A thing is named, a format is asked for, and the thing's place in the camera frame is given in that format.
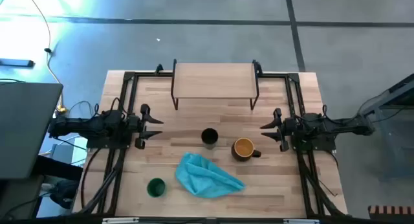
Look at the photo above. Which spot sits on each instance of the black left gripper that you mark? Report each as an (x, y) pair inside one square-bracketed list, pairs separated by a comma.
[(132, 127)]

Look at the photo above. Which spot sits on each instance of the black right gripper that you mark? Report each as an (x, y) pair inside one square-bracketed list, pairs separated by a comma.
[(289, 130)]

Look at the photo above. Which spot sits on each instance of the brown mug with yellow inside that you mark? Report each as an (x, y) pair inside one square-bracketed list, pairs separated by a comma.
[(243, 148)]

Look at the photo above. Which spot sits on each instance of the green cup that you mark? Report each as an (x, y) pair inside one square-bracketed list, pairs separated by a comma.
[(156, 187)]

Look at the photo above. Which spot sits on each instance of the black cup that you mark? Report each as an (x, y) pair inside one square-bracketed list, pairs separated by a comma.
[(209, 136)]

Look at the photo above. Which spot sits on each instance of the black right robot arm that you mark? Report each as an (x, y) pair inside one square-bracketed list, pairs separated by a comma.
[(339, 128)]

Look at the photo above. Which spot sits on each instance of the wooden shelf with black legs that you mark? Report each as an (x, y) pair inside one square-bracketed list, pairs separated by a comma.
[(213, 80)]

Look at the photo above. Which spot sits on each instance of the black clamp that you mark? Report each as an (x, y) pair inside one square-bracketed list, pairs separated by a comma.
[(257, 67), (158, 68)]

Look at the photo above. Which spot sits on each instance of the blue microfibre cloth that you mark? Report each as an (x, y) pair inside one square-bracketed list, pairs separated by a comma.
[(203, 177)]

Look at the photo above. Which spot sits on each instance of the white box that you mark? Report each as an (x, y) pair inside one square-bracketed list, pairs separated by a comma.
[(64, 154)]

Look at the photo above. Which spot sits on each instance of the white metal bar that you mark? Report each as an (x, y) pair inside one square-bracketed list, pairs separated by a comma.
[(301, 221), (120, 220)]

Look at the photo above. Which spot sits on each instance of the grey desk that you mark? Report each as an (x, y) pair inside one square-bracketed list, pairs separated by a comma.
[(26, 130)]

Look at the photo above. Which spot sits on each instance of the striped wooden block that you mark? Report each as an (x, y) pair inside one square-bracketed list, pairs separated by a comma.
[(391, 211)]

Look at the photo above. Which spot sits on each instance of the black flat device on floor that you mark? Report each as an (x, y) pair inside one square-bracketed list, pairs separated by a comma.
[(16, 62)]

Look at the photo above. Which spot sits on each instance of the black metal frame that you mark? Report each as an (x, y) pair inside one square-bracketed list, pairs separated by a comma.
[(129, 88)]

